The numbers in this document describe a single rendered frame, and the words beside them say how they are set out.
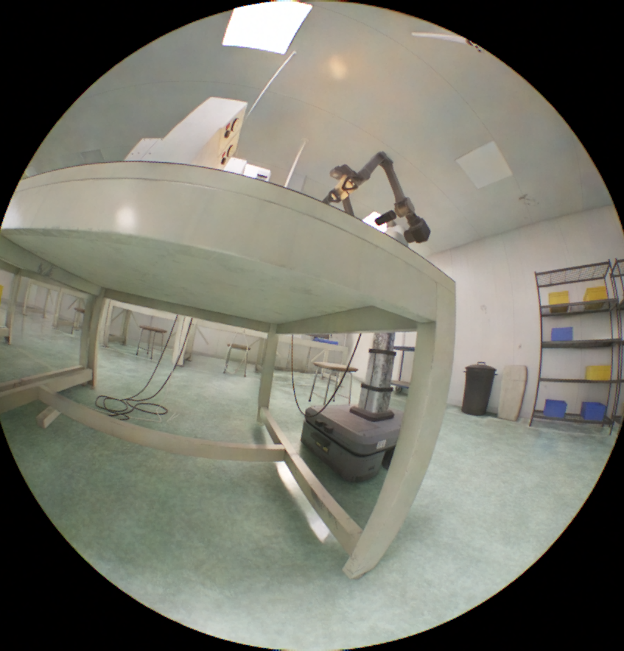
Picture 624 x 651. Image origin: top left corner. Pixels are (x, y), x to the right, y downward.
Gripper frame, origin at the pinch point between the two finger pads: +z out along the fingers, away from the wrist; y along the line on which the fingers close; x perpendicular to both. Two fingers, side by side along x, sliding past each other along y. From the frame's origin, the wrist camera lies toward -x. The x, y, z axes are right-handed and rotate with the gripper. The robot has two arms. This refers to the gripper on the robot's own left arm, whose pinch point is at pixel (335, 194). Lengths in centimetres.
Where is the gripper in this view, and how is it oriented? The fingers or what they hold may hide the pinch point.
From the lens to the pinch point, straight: 88.2
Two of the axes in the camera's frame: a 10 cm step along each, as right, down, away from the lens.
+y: 5.0, -0.3, -8.7
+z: -5.6, 7.5, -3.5
